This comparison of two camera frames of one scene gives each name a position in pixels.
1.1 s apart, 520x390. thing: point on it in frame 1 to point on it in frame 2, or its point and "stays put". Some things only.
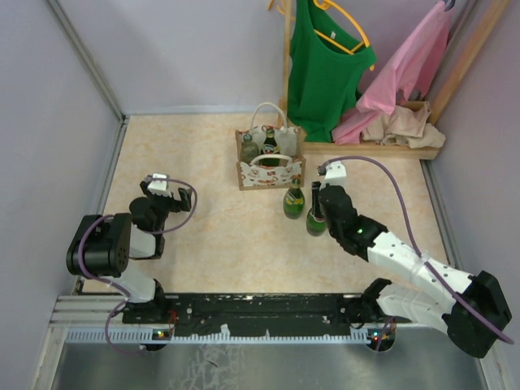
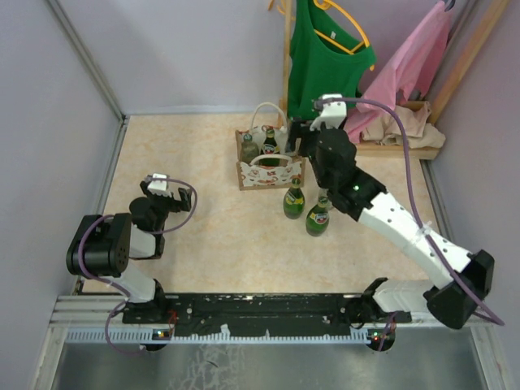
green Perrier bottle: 294,201 stays put
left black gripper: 175,204 stays put
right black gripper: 315,184 to 299,129
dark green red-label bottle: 316,226 stays put
